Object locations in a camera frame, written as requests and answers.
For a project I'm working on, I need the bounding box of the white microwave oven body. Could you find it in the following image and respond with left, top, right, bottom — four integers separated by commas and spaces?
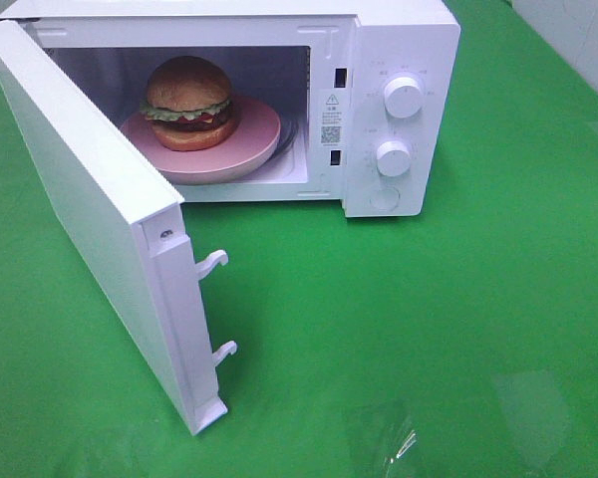
0, 1, 460, 217

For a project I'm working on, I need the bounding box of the round white door release button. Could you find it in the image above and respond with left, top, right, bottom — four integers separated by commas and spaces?
370, 187, 401, 212

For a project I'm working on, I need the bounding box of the white microwave door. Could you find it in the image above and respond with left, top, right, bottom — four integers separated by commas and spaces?
0, 20, 237, 433

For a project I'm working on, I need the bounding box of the lower white microwave knob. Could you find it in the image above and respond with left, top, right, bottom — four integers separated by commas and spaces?
376, 140, 412, 177

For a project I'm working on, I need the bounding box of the glass microwave turntable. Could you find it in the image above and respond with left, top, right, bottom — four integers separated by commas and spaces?
252, 116, 299, 180

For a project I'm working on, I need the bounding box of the upper white microwave knob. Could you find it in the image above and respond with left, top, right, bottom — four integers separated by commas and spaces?
383, 73, 425, 120

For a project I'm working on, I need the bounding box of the white microwave knob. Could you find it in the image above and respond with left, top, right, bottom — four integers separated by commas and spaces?
376, 140, 412, 177
383, 73, 425, 120

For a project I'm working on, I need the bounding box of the toy hamburger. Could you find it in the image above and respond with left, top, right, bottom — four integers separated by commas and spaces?
140, 56, 238, 151

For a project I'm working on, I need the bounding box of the pink round plate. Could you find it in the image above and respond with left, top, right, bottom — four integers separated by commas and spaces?
122, 96, 281, 185

